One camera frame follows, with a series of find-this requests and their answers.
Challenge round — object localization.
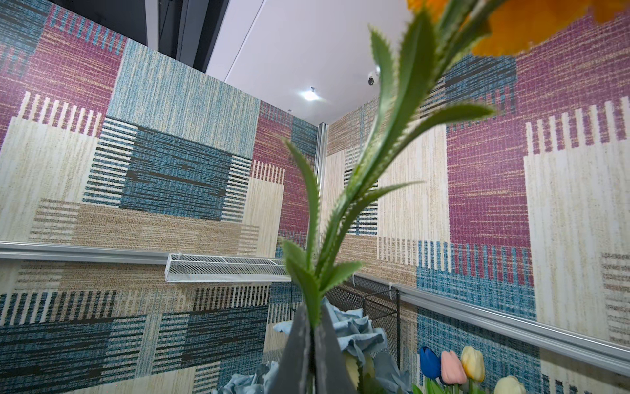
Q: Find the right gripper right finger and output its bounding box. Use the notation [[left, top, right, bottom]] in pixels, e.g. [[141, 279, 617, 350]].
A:
[[313, 305, 357, 394]]

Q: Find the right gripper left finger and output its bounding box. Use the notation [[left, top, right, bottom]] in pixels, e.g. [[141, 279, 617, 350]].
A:
[[269, 305, 313, 394]]

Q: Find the blue hydrangea bunch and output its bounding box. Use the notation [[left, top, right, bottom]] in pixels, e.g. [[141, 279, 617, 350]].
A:
[[213, 299, 413, 393]]

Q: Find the blue tulip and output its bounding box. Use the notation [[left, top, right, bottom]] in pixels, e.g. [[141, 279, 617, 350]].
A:
[[418, 346, 441, 379]]

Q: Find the pink tulip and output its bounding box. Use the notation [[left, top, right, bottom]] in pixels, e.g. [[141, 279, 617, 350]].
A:
[[441, 351, 468, 385]]

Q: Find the yellow tulip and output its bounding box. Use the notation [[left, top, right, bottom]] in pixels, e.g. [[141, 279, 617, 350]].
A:
[[460, 346, 486, 383]]

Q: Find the orange marigold stem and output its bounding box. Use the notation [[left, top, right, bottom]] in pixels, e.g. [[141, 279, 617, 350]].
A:
[[279, 0, 630, 331]]

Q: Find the black wire shelf rack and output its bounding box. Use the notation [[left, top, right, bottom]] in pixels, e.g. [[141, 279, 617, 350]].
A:
[[289, 275, 402, 370]]

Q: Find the white wire mesh basket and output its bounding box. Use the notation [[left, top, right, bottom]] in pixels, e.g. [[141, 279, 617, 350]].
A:
[[165, 253, 291, 283]]

